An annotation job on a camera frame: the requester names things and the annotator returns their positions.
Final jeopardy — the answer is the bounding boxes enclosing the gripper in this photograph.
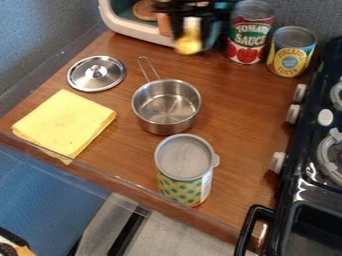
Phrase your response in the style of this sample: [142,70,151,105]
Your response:
[150,0,237,53]

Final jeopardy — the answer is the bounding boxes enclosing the yellow knife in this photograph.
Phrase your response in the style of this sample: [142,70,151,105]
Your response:
[173,27,204,56]

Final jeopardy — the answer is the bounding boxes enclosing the yellow cloth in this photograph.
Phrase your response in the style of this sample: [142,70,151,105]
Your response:
[10,88,119,166]

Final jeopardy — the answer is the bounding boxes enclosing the tomato sauce can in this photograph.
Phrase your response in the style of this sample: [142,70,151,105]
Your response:
[224,0,277,66]

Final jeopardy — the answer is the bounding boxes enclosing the toy microwave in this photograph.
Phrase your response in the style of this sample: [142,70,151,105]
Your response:
[97,0,180,48]

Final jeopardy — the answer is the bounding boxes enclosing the yellow pineapple can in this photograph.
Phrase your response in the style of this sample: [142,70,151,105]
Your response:
[265,25,320,79]

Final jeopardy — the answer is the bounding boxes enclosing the silver pot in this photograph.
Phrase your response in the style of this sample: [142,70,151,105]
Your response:
[129,55,204,136]

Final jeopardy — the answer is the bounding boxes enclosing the silver lid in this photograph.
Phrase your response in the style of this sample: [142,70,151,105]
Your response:
[65,55,129,93]

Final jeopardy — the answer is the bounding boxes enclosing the green dotted can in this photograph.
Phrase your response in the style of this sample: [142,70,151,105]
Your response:
[152,133,222,209]

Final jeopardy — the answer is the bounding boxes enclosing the toy stove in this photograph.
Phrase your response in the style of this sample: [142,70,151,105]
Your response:
[232,35,342,256]

